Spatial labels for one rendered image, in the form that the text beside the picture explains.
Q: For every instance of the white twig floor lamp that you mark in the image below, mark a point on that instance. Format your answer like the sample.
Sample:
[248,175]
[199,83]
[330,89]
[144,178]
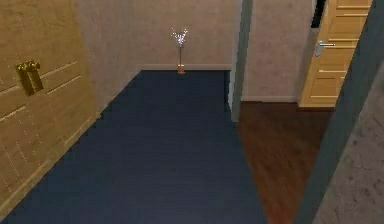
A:
[180,50]

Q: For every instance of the light wooden panel door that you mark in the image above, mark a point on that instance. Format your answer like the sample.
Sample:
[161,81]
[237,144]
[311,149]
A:
[333,56]

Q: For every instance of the tan wooden room door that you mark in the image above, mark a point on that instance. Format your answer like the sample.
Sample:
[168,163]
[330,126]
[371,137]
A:
[40,116]

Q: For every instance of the black wall picture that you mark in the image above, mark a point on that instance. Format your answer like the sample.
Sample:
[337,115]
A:
[318,13]

